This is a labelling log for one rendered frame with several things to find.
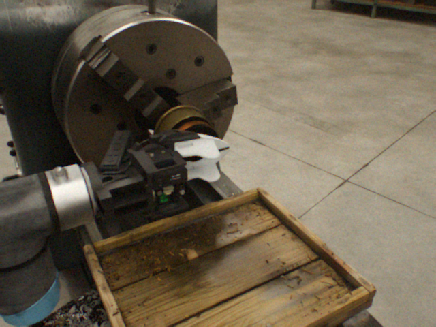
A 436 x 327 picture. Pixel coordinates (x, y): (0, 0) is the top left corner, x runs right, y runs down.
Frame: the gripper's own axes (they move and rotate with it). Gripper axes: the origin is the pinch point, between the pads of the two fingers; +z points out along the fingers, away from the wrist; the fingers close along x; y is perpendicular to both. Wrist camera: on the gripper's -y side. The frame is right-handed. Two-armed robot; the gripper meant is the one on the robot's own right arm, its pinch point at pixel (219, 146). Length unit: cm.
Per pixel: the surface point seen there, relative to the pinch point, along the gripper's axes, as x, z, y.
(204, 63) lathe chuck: 7.7, 5.8, -15.4
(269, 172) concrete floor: -108, 106, -123
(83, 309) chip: -50, -22, -25
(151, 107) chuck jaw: 4.8, -7.2, -8.2
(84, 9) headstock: 15.0, -9.7, -32.1
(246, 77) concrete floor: -107, 187, -275
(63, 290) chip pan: -54, -25, -37
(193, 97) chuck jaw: 3.0, 2.1, -12.9
